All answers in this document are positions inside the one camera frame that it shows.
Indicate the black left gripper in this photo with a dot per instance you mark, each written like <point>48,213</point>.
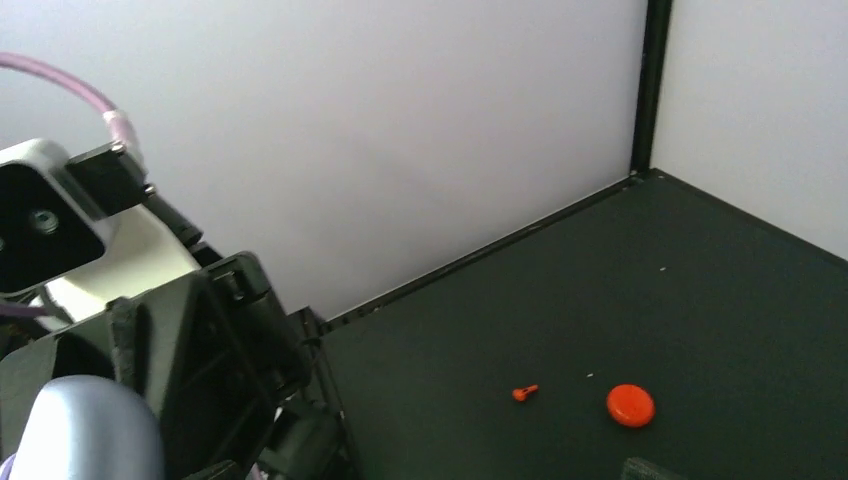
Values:
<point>224,369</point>

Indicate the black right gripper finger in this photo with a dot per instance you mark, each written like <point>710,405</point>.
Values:
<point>636,468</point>

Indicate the orange round bottle cap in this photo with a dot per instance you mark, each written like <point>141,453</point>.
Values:
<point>630,405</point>

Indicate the lavender earbud charging case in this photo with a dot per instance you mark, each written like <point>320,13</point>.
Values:
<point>88,427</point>

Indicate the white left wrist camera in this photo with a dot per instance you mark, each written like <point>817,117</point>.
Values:
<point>78,232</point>

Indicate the black left rear frame post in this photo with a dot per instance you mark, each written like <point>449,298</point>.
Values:
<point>655,39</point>

